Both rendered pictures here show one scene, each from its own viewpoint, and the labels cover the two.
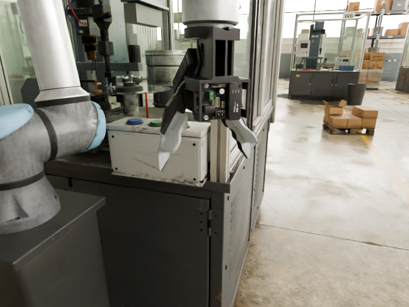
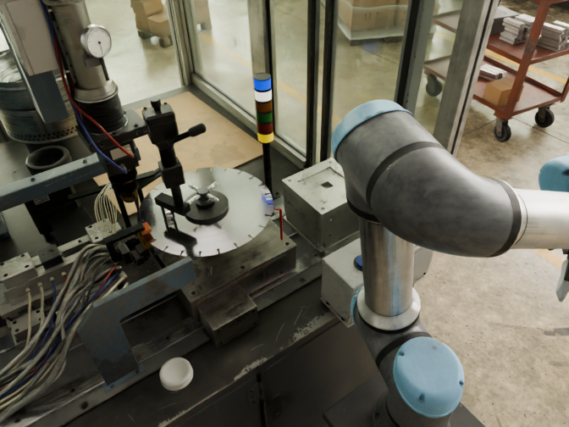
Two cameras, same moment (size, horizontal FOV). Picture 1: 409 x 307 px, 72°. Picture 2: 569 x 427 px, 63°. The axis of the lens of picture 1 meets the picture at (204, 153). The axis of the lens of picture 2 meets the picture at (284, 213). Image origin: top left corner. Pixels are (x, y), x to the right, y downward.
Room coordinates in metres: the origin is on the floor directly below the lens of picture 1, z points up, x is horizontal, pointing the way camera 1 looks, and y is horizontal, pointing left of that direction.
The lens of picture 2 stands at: (0.48, 0.86, 1.69)
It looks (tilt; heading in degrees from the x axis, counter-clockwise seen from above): 42 degrees down; 308
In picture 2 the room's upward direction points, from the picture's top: 2 degrees counter-clockwise
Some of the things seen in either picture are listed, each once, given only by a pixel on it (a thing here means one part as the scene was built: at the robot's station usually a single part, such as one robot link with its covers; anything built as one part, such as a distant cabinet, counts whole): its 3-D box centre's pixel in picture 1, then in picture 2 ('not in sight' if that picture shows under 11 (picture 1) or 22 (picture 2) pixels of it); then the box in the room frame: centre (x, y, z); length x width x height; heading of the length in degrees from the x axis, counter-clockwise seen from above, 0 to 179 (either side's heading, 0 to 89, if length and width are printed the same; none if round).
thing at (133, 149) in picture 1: (161, 148); (378, 267); (0.77, 0.12, 0.82); 0.28 x 0.11 x 0.15; 72
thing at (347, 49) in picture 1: (323, 58); not in sight; (7.83, -3.13, 1.01); 1.66 x 1.38 x 2.03; 72
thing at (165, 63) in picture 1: (169, 79); (51, 112); (1.95, 0.24, 0.93); 0.31 x 0.31 x 0.36
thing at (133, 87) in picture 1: (129, 85); (205, 202); (1.16, 0.30, 0.96); 0.11 x 0.11 x 0.03
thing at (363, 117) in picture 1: (348, 119); not in sight; (4.11, -2.14, 0.18); 0.60 x 0.40 x 0.36; 86
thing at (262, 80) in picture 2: not in sight; (262, 81); (1.21, 0.00, 1.14); 0.05 x 0.04 x 0.03; 162
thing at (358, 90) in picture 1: (355, 94); not in sight; (6.55, -3.48, 0.24); 0.39 x 0.39 x 0.47
